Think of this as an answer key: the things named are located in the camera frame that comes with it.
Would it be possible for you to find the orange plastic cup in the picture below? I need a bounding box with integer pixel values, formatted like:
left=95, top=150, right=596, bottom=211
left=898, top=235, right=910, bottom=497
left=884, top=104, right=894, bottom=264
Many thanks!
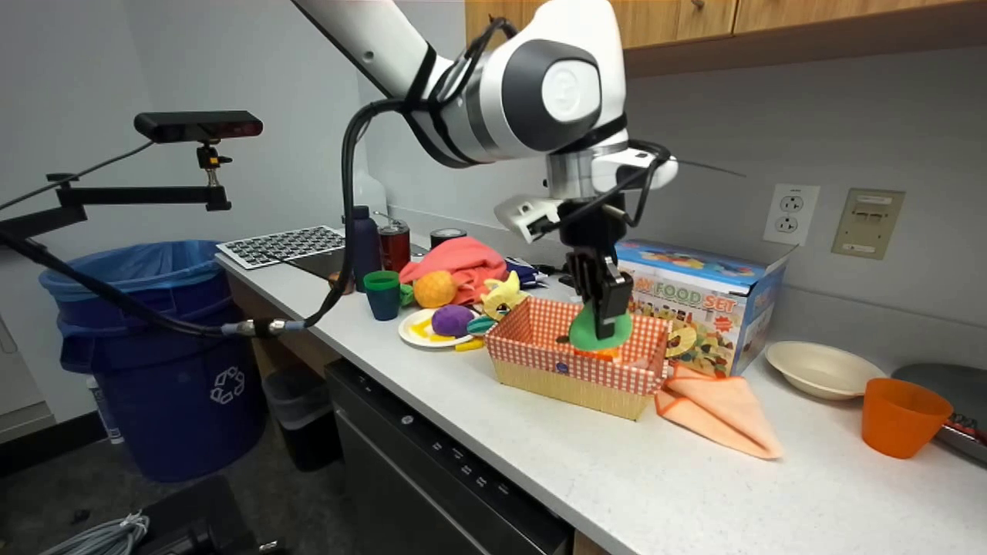
left=859, top=375, right=957, bottom=463

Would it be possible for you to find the white plate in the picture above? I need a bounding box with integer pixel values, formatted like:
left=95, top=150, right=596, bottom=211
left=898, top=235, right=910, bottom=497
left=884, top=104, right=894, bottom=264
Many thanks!
left=394, top=305, right=490, bottom=353

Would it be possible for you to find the black exterior camera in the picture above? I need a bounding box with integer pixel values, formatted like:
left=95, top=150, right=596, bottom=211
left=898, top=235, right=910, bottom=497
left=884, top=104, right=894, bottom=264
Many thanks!
left=129, top=108, right=264, bottom=146

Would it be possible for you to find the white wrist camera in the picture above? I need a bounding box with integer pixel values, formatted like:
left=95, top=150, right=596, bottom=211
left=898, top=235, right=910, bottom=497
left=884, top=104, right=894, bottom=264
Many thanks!
left=493, top=191, right=568, bottom=245

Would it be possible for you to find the pink red cloth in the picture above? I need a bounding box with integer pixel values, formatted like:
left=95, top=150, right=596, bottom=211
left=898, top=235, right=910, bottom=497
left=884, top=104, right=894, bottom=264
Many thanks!
left=398, top=235, right=511, bottom=307

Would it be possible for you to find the grey pan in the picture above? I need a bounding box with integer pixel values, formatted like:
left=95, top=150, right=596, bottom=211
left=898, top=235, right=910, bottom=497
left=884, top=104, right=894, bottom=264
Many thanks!
left=892, top=359, right=987, bottom=470

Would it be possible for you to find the blue recycling bin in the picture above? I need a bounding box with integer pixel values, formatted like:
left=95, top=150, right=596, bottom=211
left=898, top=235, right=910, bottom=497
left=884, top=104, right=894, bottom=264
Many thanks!
left=36, top=237, right=271, bottom=488

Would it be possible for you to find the beige wall plate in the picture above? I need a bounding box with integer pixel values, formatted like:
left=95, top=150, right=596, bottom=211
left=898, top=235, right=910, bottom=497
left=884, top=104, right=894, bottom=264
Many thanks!
left=830, top=186, right=910, bottom=263

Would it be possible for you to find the purple eggplant toy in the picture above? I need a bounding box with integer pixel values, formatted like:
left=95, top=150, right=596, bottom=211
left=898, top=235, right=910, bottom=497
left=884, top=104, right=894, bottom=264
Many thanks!
left=430, top=302, right=497, bottom=343

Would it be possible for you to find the toy food cardboard box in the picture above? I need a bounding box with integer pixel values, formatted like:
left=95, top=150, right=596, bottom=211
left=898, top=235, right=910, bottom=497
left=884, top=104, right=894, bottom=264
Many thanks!
left=610, top=237, right=793, bottom=380

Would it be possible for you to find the orange folded napkin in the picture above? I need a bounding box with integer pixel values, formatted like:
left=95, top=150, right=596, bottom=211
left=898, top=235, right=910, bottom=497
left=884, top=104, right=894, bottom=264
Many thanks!
left=651, top=359, right=788, bottom=465

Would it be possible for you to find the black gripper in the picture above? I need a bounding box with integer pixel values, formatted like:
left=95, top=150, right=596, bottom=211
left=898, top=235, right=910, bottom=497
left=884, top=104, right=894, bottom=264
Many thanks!
left=560, top=198, right=640, bottom=333

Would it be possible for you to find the beige bowl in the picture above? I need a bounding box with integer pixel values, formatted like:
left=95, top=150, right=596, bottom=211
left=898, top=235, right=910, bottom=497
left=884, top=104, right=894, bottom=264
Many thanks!
left=763, top=338, right=890, bottom=402

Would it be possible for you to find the grey cloth rag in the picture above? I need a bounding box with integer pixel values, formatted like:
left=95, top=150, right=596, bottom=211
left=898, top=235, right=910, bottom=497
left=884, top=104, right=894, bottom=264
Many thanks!
left=36, top=508, right=153, bottom=555

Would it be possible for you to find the grey keyboard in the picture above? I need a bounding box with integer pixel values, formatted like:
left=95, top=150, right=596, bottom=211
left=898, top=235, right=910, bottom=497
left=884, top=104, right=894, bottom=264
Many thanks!
left=213, top=223, right=355, bottom=275

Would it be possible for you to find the blue small object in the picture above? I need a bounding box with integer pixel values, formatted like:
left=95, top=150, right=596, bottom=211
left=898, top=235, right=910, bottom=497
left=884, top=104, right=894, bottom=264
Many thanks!
left=505, top=254, right=549, bottom=291

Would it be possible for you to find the yellow plush toy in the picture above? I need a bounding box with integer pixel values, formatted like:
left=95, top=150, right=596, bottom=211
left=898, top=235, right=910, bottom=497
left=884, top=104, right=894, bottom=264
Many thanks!
left=478, top=268, right=528, bottom=324

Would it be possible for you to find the white wall outlet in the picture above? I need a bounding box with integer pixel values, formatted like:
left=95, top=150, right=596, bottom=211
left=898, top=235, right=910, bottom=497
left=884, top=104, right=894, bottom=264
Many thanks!
left=763, top=183, right=823, bottom=248

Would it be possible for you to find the dark blue bottle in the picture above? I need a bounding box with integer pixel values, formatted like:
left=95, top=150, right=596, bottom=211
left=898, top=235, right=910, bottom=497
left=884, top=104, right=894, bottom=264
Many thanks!
left=345, top=202, right=387, bottom=285

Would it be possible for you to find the small black trash bin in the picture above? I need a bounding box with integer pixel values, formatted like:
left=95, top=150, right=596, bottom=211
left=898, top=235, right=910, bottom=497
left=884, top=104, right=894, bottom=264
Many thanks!
left=262, top=368, right=345, bottom=474

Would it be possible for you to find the orange checkered basket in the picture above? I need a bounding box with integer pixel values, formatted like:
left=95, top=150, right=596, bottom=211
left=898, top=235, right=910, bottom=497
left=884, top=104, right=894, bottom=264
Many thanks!
left=481, top=296, right=677, bottom=421

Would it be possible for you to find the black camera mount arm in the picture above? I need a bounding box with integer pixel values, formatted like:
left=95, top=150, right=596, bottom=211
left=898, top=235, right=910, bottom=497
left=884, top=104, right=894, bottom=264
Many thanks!
left=0, top=141, right=234, bottom=248

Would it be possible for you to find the dark can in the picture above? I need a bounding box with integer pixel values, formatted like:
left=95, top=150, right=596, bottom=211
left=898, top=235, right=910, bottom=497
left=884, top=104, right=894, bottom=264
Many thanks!
left=430, top=224, right=469, bottom=251

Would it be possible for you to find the green and blue cup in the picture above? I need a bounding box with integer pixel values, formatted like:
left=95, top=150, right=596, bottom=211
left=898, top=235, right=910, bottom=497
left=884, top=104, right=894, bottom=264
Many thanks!
left=357, top=268, right=404, bottom=324

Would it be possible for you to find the black dishwasher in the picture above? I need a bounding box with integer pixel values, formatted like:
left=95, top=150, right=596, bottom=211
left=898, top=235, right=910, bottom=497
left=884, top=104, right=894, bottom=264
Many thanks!
left=325, top=353, right=578, bottom=555

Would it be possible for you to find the orange toy fruit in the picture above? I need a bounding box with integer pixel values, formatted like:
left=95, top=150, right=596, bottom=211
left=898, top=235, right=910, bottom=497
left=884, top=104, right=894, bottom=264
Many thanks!
left=410, top=268, right=464, bottom=311

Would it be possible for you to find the red jar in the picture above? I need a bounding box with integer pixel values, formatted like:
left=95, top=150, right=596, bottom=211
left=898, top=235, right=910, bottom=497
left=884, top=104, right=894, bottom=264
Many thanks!
left=375, top=217, right=415, bottom=275

